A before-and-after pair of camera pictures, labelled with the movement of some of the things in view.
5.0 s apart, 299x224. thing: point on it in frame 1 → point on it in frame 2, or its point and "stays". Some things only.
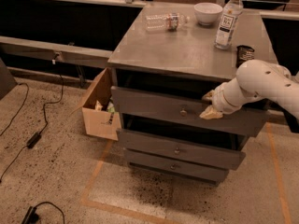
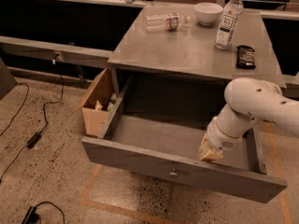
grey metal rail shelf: (51, 51) stays
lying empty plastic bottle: (165, 21) stays
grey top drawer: (181, 109) → (172, 145)
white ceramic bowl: (207, 13) stays
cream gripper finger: (210, 113) → (206, 153)
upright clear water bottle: (229, 21) stays
